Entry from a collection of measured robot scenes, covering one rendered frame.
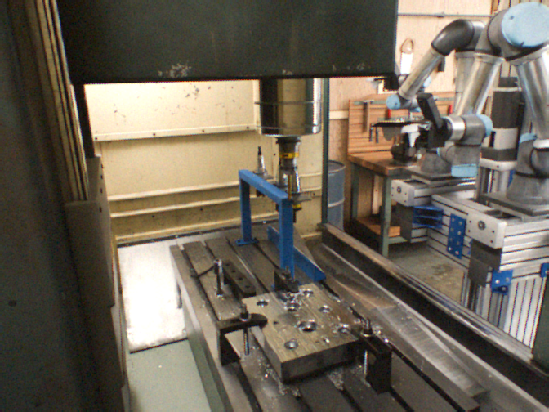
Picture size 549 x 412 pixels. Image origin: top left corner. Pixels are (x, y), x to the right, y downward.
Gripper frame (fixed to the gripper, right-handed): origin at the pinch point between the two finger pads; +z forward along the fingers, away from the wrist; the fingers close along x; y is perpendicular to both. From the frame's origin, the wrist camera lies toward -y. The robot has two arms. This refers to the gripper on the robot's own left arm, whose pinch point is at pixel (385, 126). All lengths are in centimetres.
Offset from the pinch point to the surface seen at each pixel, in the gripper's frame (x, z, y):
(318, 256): 84, -16, 79
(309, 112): -18.1, 30.3, -6.5
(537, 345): -31, -34, 60
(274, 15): -24, 39, -25
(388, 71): -21.0, 13.1, -14.5
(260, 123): -13.0, 40.1, -4.1
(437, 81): 250, -215, -7
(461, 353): -9, -29, 78
